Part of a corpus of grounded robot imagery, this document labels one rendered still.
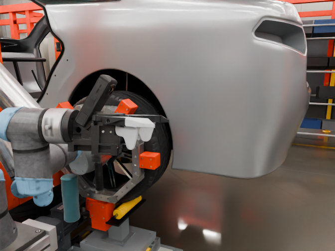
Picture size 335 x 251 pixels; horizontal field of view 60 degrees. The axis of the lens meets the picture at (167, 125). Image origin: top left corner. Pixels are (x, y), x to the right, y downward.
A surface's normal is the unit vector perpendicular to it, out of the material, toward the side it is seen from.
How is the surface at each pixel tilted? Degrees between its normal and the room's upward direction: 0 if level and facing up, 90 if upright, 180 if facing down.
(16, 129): 90
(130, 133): 84
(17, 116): 52
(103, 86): 83
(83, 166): 90
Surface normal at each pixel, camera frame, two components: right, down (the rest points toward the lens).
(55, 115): -0.11, -0.60
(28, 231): 0.00, -0.98
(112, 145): -0.16, 0.07
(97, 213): -0.39, 0.19
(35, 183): 0.44, 0.23
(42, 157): 0.83, 0.11
